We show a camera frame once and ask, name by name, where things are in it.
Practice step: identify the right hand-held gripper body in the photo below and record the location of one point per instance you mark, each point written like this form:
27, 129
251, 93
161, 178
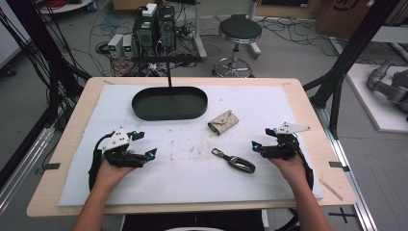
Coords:
284, 146

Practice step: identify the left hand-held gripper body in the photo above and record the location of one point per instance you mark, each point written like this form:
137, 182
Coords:
116, 141

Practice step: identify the person's right hand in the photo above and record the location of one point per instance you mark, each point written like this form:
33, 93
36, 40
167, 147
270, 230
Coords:
290, 170

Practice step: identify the person's left hand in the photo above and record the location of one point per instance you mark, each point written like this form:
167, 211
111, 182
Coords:
110, 174

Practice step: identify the black car key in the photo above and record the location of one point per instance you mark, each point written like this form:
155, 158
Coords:
240, 163

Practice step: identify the wooden table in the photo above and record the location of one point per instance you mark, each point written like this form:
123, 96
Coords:
300, 106

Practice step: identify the beige key pouch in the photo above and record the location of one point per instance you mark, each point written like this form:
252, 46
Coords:
224, 122

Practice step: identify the black oval tray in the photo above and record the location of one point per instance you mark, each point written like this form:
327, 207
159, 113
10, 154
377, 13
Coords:
170, 106

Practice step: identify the white foam mat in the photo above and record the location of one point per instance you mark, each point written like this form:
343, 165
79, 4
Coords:
192, 187

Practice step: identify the black tape strip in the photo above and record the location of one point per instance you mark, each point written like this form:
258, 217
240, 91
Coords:
337, 165
52, 166

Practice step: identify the thin wooden stick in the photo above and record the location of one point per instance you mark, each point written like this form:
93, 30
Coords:
331, 190

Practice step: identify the person's dark clothing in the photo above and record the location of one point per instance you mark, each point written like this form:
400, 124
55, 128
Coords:
192, 221

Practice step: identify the black T-shaped stand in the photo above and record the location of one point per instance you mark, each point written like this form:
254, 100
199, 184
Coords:
166, 59

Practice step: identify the grey power supply box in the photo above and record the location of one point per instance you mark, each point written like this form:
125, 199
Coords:
114, 45
127, 46

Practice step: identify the black cross tape mark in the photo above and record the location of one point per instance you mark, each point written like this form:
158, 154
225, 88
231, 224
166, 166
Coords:
343, 215

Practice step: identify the white floor board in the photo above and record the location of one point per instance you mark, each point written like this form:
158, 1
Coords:
369, 106

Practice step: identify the black computer tower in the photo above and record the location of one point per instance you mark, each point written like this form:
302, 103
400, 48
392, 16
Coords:
145, 35
166, 29

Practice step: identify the black round stool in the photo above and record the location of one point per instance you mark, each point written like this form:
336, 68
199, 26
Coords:
240, 29

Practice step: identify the white metal desk leg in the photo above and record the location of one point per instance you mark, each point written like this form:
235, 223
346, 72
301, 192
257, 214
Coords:
198, 29

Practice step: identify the white power adapter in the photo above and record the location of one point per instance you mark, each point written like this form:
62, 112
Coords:
149, 10

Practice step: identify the cardboard box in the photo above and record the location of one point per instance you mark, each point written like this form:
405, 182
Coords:
340, 19

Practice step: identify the aluminium rail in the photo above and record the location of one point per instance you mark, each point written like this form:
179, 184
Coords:
25, 166
352, 192

